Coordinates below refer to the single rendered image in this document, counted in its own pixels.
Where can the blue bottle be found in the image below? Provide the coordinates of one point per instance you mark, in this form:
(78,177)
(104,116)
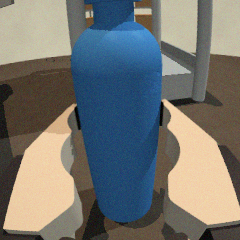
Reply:
(116,66)

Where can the beige shelving unit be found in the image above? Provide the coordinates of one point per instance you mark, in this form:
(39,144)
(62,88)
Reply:
(179,78)

